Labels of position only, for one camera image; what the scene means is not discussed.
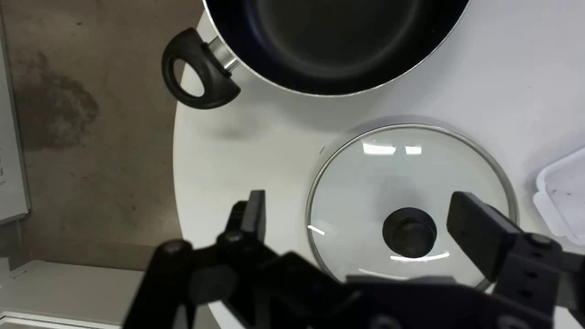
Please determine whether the white cabinet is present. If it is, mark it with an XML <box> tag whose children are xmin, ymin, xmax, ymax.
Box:
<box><xmin>0</xmin><ymin>260</ymin><xmax>146</xmax><ymax>329</ymax></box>

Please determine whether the white plastic tray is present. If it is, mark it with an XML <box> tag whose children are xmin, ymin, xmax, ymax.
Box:
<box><xmin>533</xmin><ymin>147</ymin><xmax>585</xmax><ymax>246</ymax></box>

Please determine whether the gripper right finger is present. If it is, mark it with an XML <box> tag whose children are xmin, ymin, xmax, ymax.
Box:
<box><xmin>446</xmin><ymin>191</ymin><xmax>585</xmax><ymax>329</ymax></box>

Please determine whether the black pot with loop handle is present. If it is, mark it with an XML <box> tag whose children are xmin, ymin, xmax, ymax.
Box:
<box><xmin>161</xmin><ymin>0</ymin><xmax>471</xmax><ymax>110</ymax></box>

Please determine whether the glass pot lid black knob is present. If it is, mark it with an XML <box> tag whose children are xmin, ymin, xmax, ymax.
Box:
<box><xmin>305</xmin><ymin>123</ymin><xmax>520</xmax><ymax>292</ymax></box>

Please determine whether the white board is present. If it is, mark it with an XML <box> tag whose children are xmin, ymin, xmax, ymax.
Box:
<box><xmin>0</xmin><ymin>27</ymin><xmax>32</xmax><ymax>225</ymax></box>

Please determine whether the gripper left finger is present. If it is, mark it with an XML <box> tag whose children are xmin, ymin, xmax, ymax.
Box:
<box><xmin>122</xmin><ymin>190</ymin><xmax>348</xmax><ymax>329</ymax></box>

